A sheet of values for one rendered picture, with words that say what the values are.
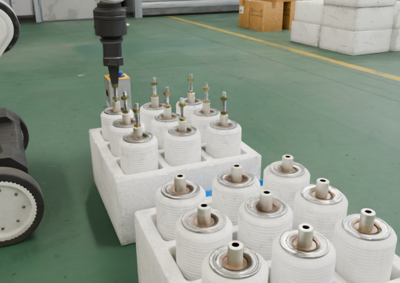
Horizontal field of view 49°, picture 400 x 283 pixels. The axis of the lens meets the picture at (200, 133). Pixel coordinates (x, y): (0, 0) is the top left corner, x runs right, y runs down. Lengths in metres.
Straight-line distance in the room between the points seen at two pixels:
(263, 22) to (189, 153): 3.77
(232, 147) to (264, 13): 3.71
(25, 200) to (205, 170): 0.45
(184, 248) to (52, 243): 0.53
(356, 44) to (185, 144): 2.67
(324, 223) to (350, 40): 2.90
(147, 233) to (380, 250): 0.41
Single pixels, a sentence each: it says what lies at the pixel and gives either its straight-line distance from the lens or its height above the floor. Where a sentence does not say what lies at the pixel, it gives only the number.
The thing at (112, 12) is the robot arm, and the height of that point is 0.54.
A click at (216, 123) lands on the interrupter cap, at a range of 1.19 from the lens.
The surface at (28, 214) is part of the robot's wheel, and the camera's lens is 1.20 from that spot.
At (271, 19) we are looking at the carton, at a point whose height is 0.12.
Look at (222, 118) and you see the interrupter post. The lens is 1.16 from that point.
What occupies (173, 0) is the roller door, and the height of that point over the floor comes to 0.20.
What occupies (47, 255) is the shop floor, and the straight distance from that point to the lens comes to 1.16.
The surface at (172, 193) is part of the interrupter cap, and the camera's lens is 0.83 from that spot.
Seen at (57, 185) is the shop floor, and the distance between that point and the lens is 1.48.
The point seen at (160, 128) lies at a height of 0.24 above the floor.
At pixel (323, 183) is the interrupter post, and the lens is 0.83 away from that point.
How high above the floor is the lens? 0.65
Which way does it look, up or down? 21 degrees down
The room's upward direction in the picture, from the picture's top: straight up
